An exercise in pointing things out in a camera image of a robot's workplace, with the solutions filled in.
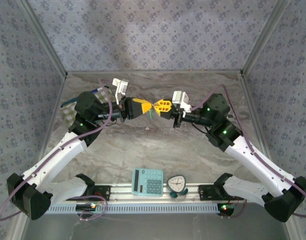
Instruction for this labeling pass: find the blue pen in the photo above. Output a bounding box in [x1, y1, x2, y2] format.
[61, 88, 100, 108]

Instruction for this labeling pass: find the green checked cloth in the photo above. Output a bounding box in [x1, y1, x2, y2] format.
[60, 86, 116, 127]

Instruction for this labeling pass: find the teal calculator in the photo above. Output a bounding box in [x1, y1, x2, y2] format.
[131, 167, 165, 197]

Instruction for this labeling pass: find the white teal desk clock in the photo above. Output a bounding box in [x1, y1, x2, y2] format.
[166, 175, 189, 200]

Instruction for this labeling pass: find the small circuit board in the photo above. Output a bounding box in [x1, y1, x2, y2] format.
[217, 202, 236, 217]
[76, 203, 97, 212]

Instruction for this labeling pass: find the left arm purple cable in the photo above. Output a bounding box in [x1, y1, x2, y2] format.
[0, 78, 113, 223]

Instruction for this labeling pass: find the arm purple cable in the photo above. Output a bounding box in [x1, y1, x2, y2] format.
[191, 84, 306, 218]
[0, 78, 113, 223]

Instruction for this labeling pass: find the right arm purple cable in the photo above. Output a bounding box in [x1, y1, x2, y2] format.
[191, 84, 306, 218]

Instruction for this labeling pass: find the metal frame bar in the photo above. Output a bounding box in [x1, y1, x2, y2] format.
[19, 0, 69, 78]
[16, 74, 68, 240]
[239, 0, 292, 77]
[239, 73, 300, 240]

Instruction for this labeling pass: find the aluminium mounting rail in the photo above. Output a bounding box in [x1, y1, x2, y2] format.
[94, 183, 257, 202]

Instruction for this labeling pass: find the white slotted cable duct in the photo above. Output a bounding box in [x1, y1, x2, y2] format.
[41, 199, 235, 215]

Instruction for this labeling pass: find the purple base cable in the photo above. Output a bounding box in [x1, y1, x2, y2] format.
[79, 196, 109, 222]
[229, 198, 248, 219]

